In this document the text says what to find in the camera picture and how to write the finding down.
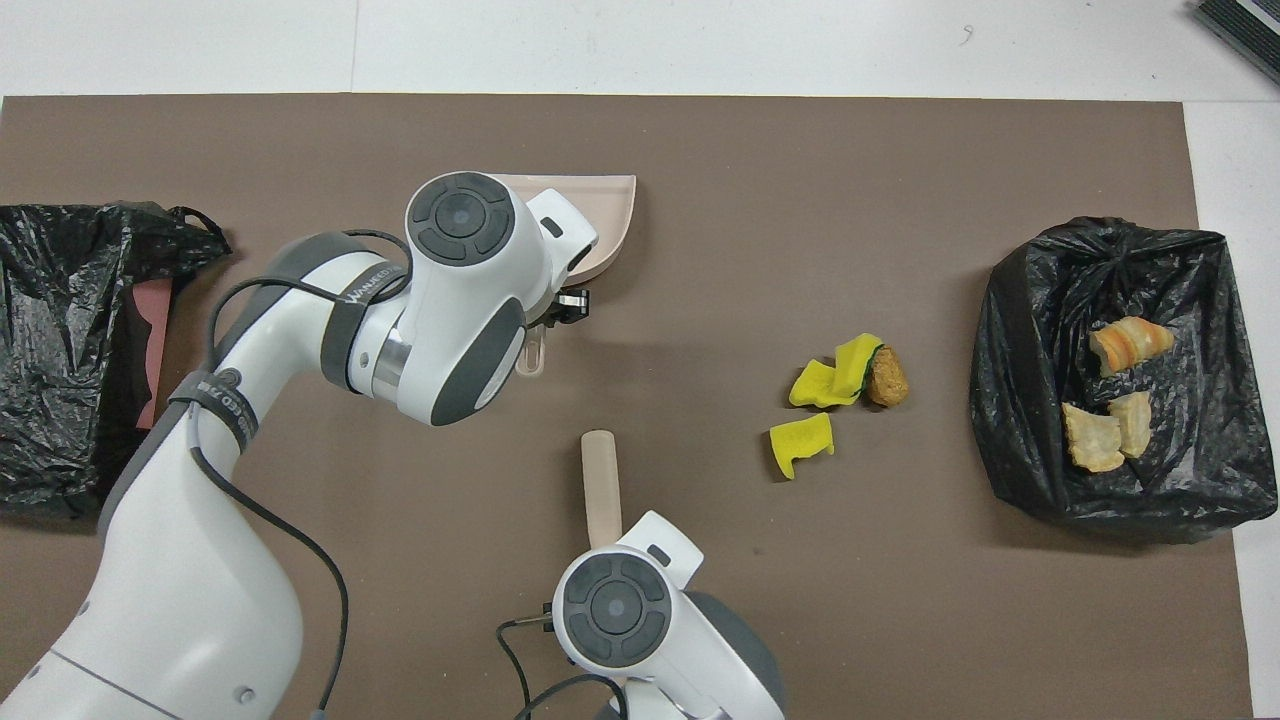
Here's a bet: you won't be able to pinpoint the dark ribbed device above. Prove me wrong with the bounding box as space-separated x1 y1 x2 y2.
1193 0 1280 86

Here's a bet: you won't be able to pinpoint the orange striped croissant piece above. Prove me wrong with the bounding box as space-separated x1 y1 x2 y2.
1088 316 1176 378

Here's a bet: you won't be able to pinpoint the beige hand brush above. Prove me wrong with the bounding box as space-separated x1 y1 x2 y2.
581 430 624 551

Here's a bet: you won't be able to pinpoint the beige plastic dustpan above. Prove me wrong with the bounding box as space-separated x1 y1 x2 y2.
490 173 638 377

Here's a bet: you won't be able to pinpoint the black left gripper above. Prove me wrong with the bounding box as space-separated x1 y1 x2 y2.
538 286 594 329

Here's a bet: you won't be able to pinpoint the pink bin rim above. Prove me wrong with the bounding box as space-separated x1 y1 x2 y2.
133 278 174 431

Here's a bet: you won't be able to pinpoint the yellow green sponge piece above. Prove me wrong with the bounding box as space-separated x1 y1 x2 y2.
835 333 887 402

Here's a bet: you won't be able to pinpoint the black trash bag pink bin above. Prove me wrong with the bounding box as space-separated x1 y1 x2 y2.
0 202 233 519

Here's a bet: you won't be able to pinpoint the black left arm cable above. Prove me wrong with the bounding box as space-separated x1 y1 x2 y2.
188 228 413 720

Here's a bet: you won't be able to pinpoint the brown cork lump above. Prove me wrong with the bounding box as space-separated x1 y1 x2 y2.
866 346 911 408

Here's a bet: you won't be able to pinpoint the brown table mat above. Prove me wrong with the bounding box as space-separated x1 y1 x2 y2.
0 95 1256 720

